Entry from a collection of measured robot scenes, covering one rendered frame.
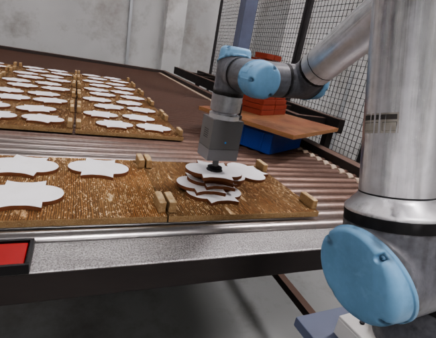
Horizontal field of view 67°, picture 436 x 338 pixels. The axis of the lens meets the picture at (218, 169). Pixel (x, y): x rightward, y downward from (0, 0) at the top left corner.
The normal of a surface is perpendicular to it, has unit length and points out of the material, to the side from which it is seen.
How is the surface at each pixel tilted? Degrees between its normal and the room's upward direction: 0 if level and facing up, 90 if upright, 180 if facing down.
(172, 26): 90
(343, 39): 110
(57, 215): 0
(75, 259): 0
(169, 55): 90
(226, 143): 90
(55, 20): 90
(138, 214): 0
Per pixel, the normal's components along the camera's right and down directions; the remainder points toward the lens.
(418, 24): -0.39, 0.11
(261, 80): 0.40, 0.36
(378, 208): -0.51, -0.63
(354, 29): -0.81, 0.37
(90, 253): 0.17, -0.93
